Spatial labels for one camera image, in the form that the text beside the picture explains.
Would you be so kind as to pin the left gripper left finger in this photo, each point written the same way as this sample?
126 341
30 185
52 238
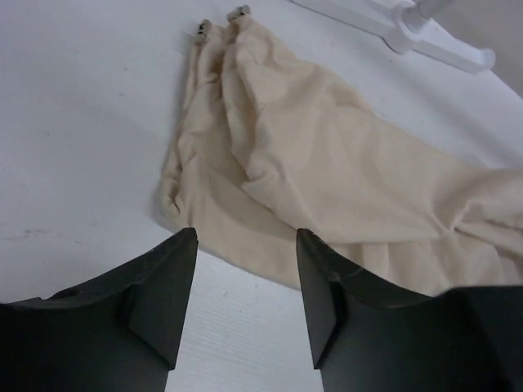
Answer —
120 331

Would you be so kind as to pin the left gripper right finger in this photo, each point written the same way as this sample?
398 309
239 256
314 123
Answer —
367 334

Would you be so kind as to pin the right white rack stand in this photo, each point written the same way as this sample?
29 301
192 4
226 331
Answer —
407 26

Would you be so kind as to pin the beige trousers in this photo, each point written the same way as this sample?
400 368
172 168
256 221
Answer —
268 144

